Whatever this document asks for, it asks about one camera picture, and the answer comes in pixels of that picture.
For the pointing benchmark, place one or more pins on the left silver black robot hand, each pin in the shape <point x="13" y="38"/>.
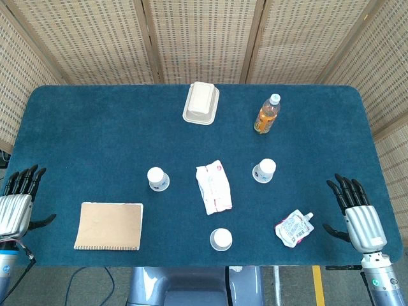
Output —
<point x="14" y="213"/>

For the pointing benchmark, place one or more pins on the white floral paper cup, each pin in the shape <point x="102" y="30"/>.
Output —
<point x="264" y="170"/>
<point x="157" y="180"/>
<point x="220" y="239"/>

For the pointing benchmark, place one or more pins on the beige disposable lunch box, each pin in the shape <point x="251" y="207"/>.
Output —
<point x="201" y="102"/>

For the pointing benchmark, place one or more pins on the brown spiral notebook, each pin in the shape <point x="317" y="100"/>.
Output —
<point x="108" y="226"/>

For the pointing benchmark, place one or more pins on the metal table leg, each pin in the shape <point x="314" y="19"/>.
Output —
<point x="277" y="287"/>

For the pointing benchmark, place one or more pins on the woven folding screen panel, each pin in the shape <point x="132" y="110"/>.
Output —
<point x="19" y="79"/>
<point x="389" y="79"/>
<point x="204" y="41"/>
<point x="303" y="41"/>
<point x="89" y="41"/>

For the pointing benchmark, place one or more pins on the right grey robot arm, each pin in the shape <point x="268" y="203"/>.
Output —
<point x="381" y="280"/>

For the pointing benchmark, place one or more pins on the blue table mat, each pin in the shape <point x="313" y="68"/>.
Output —
<point x="95" y="143"/>

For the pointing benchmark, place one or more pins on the grey blue robot torso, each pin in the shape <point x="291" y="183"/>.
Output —
<point x="191" y="283"/>

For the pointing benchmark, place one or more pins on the orange drink plastic bottle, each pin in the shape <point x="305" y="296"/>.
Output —
<point x="266" y="119"/>

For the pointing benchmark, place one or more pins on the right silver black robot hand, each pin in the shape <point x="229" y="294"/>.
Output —
<point x="365" y="224"/>

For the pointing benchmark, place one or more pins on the white spouted drink pouch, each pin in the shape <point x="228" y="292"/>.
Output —
<point x="294" y="229"/>

